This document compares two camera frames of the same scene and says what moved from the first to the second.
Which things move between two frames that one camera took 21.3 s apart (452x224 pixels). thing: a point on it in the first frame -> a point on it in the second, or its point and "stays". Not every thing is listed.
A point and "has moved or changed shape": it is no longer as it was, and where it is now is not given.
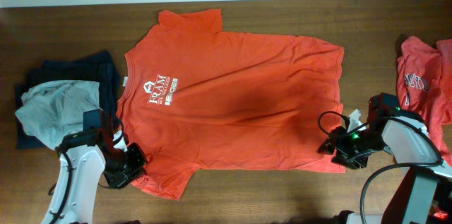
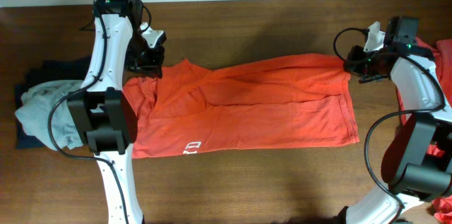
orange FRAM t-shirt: x=196 y=97 has moved or changed shape
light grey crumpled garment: x=53 y=110 stays
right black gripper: x=336 y=142 -> x=352 y=67
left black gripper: x=139 y=160 -> x=150 y=68
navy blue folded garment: x=98 y=67 stays
